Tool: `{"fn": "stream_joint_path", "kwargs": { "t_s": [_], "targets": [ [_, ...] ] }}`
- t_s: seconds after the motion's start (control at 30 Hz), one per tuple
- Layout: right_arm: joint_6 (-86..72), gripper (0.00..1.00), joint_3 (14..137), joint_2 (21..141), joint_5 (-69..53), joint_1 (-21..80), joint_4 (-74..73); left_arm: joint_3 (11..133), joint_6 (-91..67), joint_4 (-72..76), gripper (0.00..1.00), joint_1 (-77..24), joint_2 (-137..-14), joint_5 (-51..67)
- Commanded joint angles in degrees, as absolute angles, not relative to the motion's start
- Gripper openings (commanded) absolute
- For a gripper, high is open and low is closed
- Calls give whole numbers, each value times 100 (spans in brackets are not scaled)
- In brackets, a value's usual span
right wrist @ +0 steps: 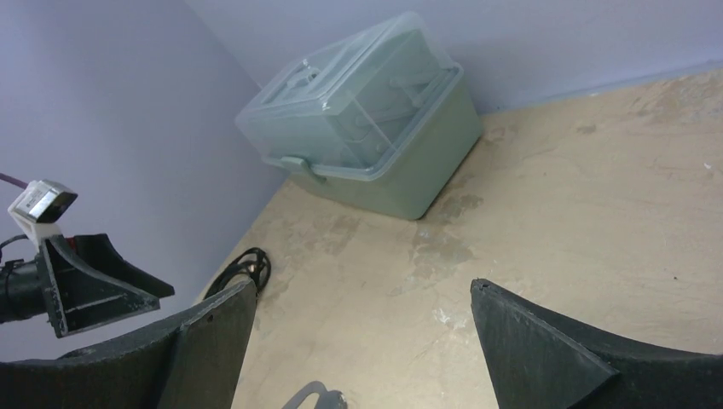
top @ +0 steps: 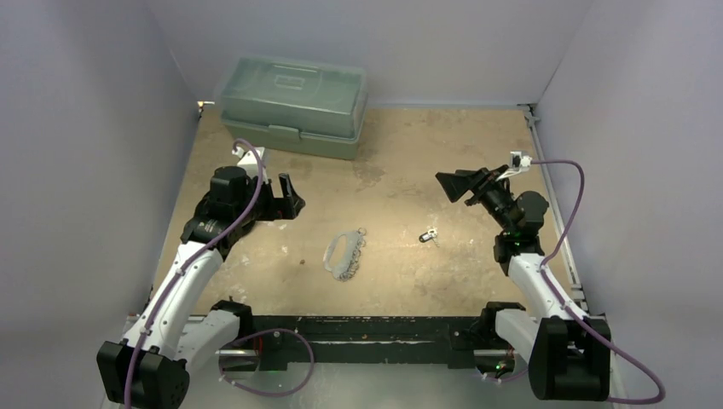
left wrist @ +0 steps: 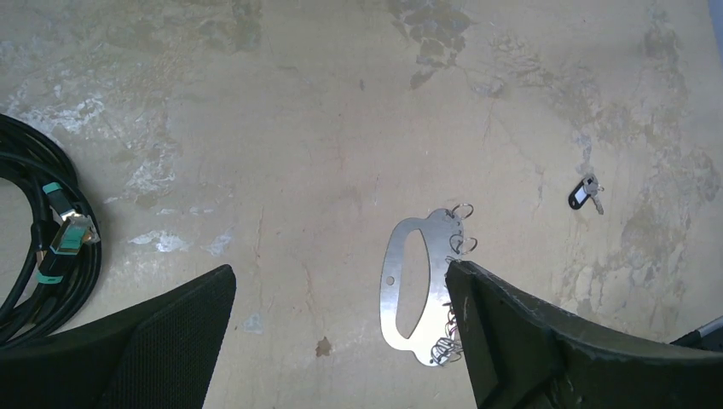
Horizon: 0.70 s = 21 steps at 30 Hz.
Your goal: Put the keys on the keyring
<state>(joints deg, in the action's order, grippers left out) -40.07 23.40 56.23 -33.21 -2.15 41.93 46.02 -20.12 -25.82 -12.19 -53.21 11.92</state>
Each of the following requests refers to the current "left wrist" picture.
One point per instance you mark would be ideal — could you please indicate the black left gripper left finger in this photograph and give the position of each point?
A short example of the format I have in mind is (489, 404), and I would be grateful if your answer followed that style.
(160, 353)

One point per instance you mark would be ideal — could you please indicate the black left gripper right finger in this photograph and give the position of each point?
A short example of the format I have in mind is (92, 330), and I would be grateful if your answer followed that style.
(523, 352)

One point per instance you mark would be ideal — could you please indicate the key with black tag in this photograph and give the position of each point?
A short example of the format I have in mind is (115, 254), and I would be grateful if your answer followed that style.
(588, 189)

